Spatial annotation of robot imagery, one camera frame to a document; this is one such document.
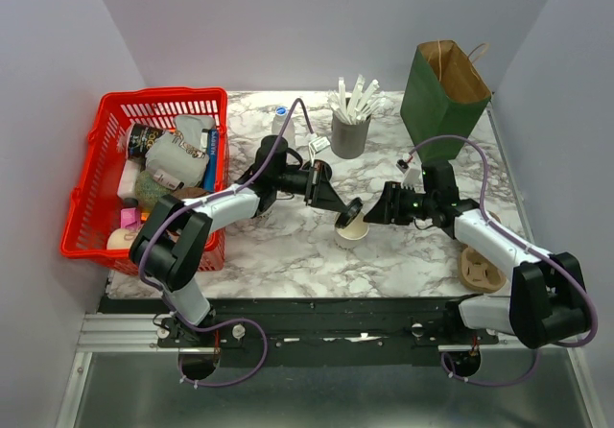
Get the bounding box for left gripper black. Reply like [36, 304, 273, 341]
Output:
[272, 162, 347, 213]

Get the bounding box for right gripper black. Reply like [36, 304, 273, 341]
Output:
[363, 180, 437, 226]

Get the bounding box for black plastic cup lid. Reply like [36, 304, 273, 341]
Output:
[336, 197, 364, 230]

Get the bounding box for white paper cup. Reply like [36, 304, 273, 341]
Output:
[335, 214, 369, 249]

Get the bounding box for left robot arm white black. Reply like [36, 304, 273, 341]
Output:
[129, 135, 363, 346]

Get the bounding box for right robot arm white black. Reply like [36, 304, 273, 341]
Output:
[365, 161, 591, 349]

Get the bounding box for white wrapped straws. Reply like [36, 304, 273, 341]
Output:
[327, 75, 386, 126]

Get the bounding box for clear water bottle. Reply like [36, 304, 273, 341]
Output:
[271, 105, 296, 151]

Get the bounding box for brown cardboard cup carrier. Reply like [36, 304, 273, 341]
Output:
[458, 209, 508, 295]

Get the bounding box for blue flat box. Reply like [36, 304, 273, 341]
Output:
[202, 129, 220, 192]

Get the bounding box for green paper bag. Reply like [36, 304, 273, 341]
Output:
[400, 40, 492, 145]

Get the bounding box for brown round lid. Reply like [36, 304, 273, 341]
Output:
[171, 187, 208, 201]

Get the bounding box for grey cloth pouch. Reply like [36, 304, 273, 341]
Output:
[146, 114, 216, 190]

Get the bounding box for green scrub sponge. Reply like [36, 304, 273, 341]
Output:
[134, 171, 172, 212]

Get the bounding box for pink small box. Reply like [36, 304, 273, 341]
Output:
[120, 207, 142, 230]

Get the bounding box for black snack can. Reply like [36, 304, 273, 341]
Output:
[125, 123, 166, 161]

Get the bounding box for white soap block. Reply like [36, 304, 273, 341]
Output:
[117, 159, 141, 200]

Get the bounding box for red plastic basket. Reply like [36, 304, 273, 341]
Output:
[59, 86, 229, 276]

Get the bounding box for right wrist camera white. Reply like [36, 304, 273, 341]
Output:
[396, 156, 422, 188]

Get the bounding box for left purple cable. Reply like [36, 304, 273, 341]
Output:
[138, 97, 327, 389]

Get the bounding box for purple cable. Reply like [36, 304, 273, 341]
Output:
[407, 134, 600, 389]
[138, 97, 327, 389]

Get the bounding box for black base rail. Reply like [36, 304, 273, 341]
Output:
[158, 297, 498, 368]

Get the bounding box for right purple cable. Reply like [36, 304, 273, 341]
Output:
[407, 134, 600, 389]

